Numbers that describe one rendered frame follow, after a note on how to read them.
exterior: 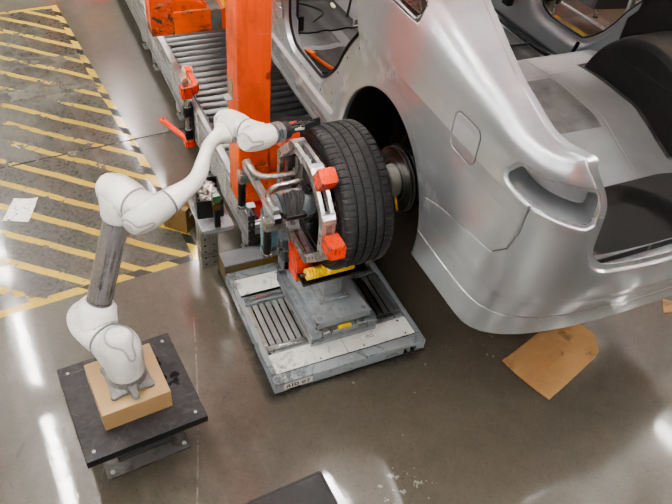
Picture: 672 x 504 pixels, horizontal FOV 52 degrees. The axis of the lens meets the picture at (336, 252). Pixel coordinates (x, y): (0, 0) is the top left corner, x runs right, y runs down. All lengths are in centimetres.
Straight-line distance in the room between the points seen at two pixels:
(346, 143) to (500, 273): 87
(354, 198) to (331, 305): 83
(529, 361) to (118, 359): 209
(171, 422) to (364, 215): 117
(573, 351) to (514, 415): 57
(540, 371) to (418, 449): 83
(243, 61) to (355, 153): 66
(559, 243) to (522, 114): 44
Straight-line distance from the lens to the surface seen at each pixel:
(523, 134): 229
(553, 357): 385
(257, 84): 322
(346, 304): 351
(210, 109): 481
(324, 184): 275
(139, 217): 254
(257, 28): 310
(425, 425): 340
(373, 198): 286
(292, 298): 359
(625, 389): 389
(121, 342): 279
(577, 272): 252
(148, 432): 298
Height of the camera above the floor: 279
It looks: 43 degrees down
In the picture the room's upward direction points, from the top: 6 degrees clockwise
